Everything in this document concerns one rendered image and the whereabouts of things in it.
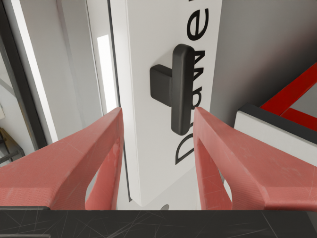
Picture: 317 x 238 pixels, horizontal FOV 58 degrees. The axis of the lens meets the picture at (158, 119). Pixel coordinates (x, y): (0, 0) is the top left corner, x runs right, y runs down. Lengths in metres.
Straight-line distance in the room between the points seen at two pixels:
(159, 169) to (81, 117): 0.11
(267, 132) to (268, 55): 0.14
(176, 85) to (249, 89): 0.25
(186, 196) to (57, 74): 0.29
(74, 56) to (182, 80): 0.07
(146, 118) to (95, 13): 0.09
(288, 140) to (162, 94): 0.19
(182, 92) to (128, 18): 0.06
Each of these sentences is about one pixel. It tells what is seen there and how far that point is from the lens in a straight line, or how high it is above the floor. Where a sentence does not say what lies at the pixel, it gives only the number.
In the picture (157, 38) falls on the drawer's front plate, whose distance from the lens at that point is 0.22.
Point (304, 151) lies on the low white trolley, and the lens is 0.37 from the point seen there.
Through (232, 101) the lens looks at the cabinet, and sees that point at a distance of 0.41.
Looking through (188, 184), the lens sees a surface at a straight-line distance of 0.42.
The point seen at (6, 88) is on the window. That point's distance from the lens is 0.21.
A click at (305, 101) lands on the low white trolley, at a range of 0.46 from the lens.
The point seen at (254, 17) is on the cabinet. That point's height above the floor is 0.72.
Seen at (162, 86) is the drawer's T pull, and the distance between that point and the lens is 0.22.
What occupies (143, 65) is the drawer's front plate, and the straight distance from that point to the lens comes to 0.22.
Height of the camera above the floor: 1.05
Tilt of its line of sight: 35 degrees down
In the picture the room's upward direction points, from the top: 121 degrees counter-clockwise
